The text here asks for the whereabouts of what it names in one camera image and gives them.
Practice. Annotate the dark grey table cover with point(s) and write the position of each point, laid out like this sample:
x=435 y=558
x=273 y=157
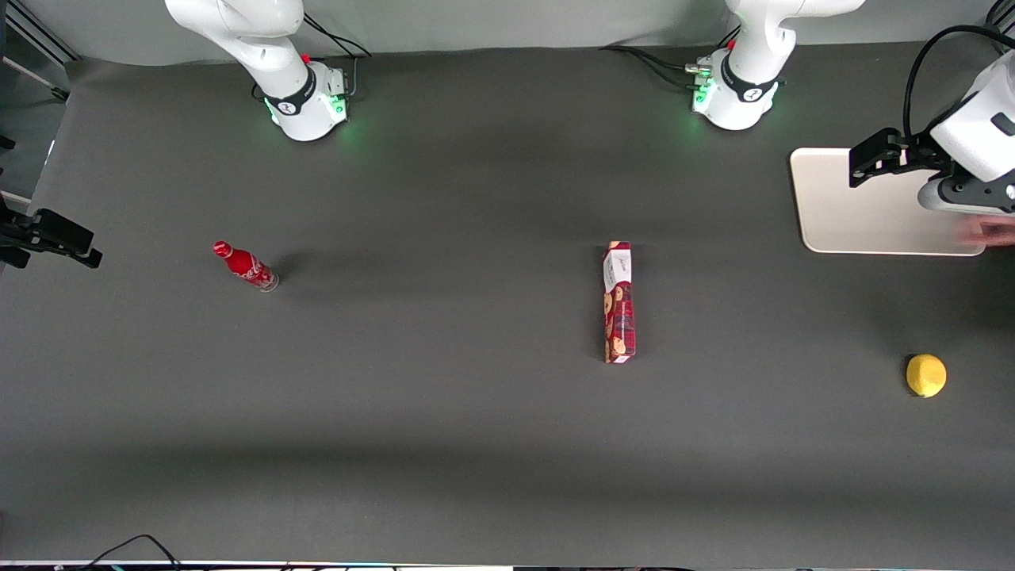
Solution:
x=476 y=412

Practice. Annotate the red cookie box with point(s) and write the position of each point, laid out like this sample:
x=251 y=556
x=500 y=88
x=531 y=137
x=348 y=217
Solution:
x=619 y=309

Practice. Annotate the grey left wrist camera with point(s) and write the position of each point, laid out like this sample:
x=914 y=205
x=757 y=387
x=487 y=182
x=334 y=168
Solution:
x=967 y=197

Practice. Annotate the yellow lemon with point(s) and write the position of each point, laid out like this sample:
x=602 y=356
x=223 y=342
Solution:
x=926 y=375

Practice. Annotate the blurred person hand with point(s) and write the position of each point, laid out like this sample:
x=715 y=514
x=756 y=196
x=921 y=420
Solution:
x=991 y=231

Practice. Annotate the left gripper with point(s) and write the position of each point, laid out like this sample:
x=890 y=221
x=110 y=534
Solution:
x=918 y=151

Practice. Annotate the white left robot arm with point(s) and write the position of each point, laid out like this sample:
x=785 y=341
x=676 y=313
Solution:
x=749 y=47

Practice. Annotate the beige rectangular tray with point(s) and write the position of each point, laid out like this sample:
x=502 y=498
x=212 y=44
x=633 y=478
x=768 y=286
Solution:
x=856 y=206

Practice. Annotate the aluminium frame rail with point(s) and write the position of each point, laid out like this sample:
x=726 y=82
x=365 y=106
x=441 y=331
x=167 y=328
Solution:
x=40 y=40

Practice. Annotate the red cola bottle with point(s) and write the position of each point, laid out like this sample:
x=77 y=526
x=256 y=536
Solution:
x=246 y=266

